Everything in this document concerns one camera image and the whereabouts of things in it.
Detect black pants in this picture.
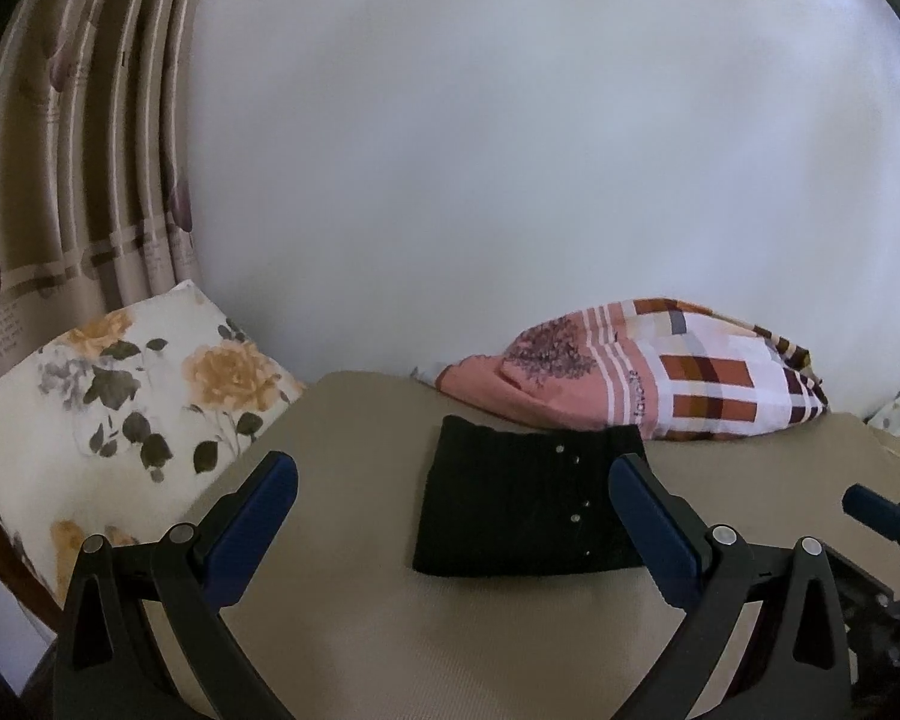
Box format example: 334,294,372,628
411,415,650,578

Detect pink plaid blanket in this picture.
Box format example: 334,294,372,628
412,298,831,442

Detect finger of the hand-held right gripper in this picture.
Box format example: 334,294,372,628
842,485,900,541

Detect beige striped curtain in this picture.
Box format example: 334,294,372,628
0,0,218,391

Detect beige mattress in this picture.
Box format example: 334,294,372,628
176,370,900,720

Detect floral white pillow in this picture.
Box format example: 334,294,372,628
0,279,306,608

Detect dark wooden frame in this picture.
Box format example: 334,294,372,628
0,495,61,646

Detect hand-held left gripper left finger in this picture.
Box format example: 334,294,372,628
52,451,299,720

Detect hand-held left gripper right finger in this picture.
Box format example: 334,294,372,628
609,454,850,720

